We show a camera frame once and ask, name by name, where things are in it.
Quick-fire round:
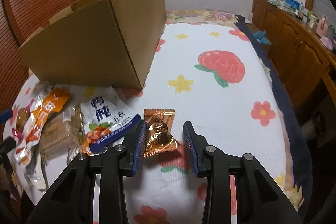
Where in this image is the white floral strawberry blanket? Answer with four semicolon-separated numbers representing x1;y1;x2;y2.
2;21;289;224

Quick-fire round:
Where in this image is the brown cardboard box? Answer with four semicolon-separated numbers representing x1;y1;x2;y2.
18;0;166;89

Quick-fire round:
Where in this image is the orange white snack pouch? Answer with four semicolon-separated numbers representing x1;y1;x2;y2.
14;88;72;168

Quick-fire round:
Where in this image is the silver white red snack pouch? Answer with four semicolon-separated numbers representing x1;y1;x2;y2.
25;151;48;191

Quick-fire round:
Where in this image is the pink kettle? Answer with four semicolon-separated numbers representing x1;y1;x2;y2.
315;15;329;37

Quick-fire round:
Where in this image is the clear brown cracker pack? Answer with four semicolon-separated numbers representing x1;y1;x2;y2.
39;105;86;164

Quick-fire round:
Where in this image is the floral bed quilt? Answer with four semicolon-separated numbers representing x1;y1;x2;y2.
166;10;313;218

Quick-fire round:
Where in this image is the white blue duck gizzard pouch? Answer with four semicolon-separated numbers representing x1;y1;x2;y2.
79;87;141;154

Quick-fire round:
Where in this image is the wooden sideboard cabinet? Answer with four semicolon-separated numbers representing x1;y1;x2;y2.
252;0;335;109

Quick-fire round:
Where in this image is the orange foil candy packet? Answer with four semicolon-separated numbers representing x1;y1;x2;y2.
143;109;182;158

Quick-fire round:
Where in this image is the pink chicken leg snack pack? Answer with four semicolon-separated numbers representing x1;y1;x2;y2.
11;107;31;143

